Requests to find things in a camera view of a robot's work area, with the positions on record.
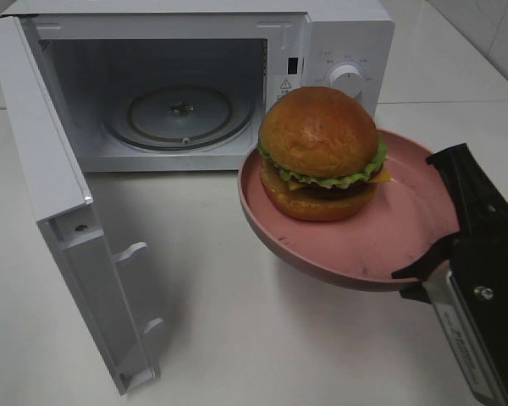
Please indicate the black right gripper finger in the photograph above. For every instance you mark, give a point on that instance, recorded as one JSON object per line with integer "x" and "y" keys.
{"x": 474, "y": 196}

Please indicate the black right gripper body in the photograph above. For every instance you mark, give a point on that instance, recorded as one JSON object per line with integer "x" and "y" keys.
{"x": 480, "y": 269}

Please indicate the pink round plate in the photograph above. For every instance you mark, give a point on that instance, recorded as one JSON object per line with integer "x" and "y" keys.
{"x": 407, "y": 215}

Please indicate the burger with lettuce and cheese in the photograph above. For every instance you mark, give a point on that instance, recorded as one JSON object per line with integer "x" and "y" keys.
{"x": 323, "y": 156}

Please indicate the white microwave oven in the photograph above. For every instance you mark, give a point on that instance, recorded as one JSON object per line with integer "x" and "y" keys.
{"x": 64, "y": 63}

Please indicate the glass microwave turntable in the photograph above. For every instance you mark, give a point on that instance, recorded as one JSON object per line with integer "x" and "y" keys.
{"x": 178, "y": 117}

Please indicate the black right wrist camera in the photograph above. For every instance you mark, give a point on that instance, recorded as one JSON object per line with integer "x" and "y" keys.
{"x": 463, "y": 337}

